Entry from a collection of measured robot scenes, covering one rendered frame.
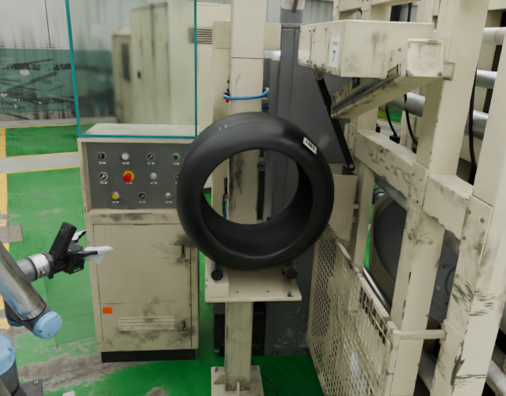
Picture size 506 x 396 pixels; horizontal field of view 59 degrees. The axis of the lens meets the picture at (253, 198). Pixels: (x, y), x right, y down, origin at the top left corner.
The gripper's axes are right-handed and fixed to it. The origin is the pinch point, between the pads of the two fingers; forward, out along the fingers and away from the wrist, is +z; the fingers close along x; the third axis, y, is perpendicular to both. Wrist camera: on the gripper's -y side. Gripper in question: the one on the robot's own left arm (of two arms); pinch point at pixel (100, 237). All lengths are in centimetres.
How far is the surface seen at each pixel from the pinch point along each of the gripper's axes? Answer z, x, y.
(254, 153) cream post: 67, 13, -23
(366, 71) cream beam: 36, 66, -69
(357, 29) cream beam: 33, 61, -79
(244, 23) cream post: 63, 2, -73
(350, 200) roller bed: 89, 51, -9
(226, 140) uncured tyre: 30, 26, -38
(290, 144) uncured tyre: 44, 42, -39
